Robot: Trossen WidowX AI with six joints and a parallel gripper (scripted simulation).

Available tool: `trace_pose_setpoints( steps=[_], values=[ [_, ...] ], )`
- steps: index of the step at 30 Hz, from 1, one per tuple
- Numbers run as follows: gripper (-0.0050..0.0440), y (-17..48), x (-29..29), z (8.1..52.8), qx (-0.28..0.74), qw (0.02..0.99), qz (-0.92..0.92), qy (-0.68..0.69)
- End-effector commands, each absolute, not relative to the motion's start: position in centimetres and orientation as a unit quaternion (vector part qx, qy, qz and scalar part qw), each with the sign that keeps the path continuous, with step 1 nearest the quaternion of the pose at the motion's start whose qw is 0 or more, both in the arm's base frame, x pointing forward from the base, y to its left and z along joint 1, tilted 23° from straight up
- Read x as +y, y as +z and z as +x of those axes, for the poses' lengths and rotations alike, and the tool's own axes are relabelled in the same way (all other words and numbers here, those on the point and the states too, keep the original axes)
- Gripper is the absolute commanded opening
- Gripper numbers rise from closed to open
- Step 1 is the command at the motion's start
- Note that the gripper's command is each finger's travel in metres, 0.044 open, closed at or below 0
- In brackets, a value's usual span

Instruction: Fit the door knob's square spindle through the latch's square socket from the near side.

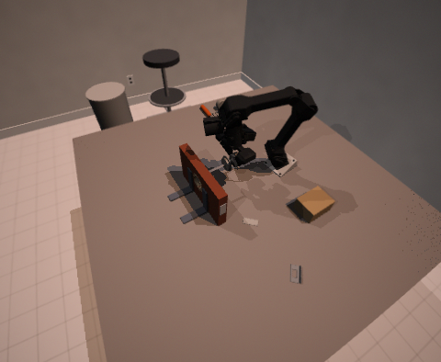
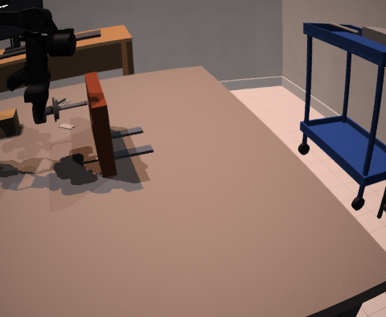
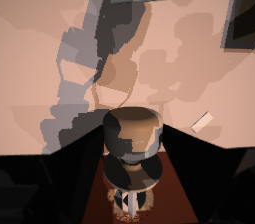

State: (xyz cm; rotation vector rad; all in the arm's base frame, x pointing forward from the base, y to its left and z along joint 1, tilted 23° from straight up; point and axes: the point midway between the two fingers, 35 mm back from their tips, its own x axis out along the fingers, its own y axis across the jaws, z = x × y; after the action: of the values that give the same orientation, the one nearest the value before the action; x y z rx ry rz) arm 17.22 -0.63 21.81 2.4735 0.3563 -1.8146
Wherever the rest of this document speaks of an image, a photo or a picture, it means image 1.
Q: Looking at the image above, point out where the orange-handled screwdriver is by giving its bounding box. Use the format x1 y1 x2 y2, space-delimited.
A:
200 105 211 117

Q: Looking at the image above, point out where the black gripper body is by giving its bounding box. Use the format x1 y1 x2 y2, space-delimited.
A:
215 130 256 164

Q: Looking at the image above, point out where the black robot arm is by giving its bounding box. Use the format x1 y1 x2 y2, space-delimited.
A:
203 86 318 170

